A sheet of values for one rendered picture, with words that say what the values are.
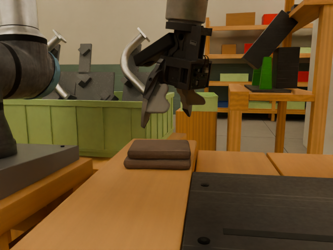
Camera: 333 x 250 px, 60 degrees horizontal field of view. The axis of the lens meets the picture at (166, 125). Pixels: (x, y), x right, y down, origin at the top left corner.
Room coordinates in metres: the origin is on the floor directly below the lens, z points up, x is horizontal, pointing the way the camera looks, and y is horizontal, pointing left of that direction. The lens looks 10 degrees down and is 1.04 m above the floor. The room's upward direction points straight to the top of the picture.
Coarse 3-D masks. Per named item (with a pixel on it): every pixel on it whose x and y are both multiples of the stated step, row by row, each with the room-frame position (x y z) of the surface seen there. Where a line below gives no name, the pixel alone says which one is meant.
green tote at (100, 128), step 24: (120, 96) 1.25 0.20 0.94; (168, 96) 1.09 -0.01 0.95; (24, 120) 0.89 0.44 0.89; (48, 120) 0.87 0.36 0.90; (72, 120) 0.86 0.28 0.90; (96, 120) 0.84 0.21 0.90; (120, 120) 0.82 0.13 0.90; (168, 120) 1.11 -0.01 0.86; (72, 144) 0.86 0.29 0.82; (96, 144) 0.84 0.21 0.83; (120, 144) 0.82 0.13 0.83
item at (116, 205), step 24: (192, 144) 0.56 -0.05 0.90; (120, 168) 0.41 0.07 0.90; (192, 168) 0.42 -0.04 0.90; (96, 192) 0.32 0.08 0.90; (120, 192) 0.32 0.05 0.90; (144, 192) 0.32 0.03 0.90; (168, 192) 0.32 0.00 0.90; (48, 216) 0.27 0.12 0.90; (72, 216) 0.27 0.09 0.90; (96, 216) 0.27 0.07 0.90; (120, 216) 0.27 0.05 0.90; (144, 216) 0.27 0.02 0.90; (168, 216) 0.27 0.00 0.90; (24, 240) 0.22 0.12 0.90; (48, 240) 0.22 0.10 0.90; (72, 240) 0.22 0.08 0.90; (96, 240) 0.22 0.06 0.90; (120, 240) 0.22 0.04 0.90; (144, 240) 0.22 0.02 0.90; (168, 240) 0.22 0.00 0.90
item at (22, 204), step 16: (80, 160) 0.61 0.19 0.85; (48, 176) 0.51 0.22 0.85; (64, 176) 0.53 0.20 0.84; (80, 176) 0.58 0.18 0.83; (16, 192) 0.44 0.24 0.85; (32, 192) 0.44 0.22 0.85; (48, 192) 0.48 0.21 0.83; (64, 192) 0.52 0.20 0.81; (0, 208) 0.38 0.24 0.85; (16, 208) 0.41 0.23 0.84; (32, 208) 0.44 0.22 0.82; (0, 224) 0.38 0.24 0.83; (16, 224) 0.41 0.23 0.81
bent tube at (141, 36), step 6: (138, 30) 1.13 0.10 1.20; (138, 36) 1.12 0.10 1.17; (144, 36) 1.11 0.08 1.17; (132, 42) 1.12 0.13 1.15; (138, 42) 1.12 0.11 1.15; (126, 48) 1.12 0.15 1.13; (132, 48) 1.12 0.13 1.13; (126, 54) 1.12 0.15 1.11; (120, 60) 1.12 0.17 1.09; (126, 60) 1.12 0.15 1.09; (120, 66) 1.11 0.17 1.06; (126, 66) 1.10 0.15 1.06; (126, 72) 1.09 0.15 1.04; (132, 78) 1.07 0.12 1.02; (132, 84) 1.08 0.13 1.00; (138, 84) 1.06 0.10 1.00; (138, 90) 1.06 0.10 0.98
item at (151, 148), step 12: (132, 144) 0.44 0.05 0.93; (144, 144) 0.44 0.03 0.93; (156, 144) 0.44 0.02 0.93; (168, 144) 0.44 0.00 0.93; (180, 144) 0.44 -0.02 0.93; (132, 156) 0.41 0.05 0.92; (144, 156) 0.41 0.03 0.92; (156, 156) 0.41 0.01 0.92; (168, 156) 0.40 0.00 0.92; (180, 156) 0.40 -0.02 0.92; (144, 168) 0.41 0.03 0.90; (156, 168) 0.41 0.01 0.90; (168, 168) 0.40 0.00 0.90; (180, 168) 0.40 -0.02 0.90
